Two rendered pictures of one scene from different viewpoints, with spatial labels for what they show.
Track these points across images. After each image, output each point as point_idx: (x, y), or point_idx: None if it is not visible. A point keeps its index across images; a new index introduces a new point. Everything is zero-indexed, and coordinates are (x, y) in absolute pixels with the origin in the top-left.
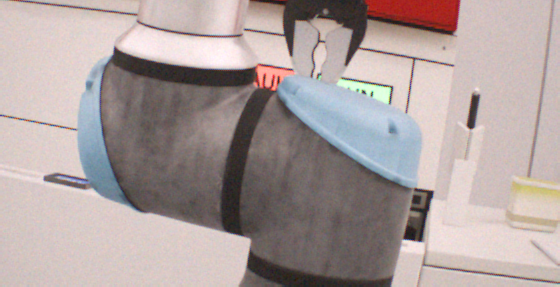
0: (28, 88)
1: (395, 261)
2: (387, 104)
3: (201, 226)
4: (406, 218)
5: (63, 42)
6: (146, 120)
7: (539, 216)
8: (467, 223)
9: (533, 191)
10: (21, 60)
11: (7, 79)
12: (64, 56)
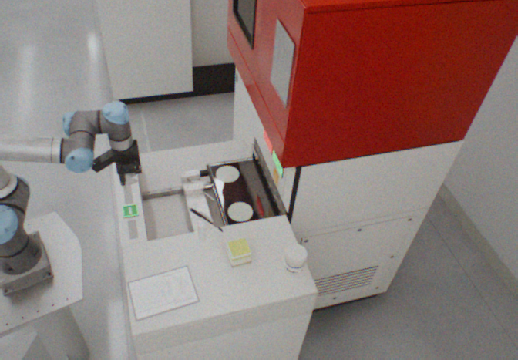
0: (242, 97)
1: (3, 254)
2: (5, 223)
3: None
4: (0, 248)
5: (246, 89)
6: None
7: (229, 258)
8: (214, 240)
9: (227, 249)
10: (241, 87)
11: (240, 90)
12: (246, 94)
